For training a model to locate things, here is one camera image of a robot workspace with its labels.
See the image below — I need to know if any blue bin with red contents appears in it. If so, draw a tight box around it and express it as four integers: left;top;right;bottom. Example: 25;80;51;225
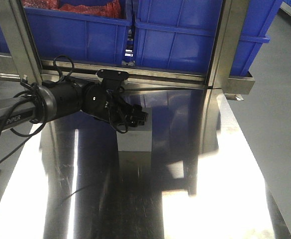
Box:
24;0;132;65

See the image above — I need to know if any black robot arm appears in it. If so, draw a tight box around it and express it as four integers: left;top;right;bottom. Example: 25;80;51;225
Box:
0;80;148;133

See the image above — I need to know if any blue plastic bin middle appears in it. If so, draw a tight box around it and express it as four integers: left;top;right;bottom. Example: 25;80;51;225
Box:
132;0;282;76

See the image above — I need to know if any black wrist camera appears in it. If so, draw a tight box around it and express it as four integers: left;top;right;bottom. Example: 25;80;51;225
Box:
96;69;129;92

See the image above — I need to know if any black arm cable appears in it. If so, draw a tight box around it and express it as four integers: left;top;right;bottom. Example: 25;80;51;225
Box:
0;54;130;172

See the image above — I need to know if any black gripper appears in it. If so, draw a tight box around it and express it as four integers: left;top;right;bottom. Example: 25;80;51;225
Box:
106;96;148;126

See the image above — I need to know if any gray square hollow base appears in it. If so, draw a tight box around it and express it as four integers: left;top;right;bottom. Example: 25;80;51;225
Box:
116;108;153;152

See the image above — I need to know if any stainless steel rack frame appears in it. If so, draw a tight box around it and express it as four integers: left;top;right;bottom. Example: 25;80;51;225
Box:
0;0;255;95

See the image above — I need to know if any red mesh bag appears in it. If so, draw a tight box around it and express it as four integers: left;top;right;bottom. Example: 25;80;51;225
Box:
21;0;122;18

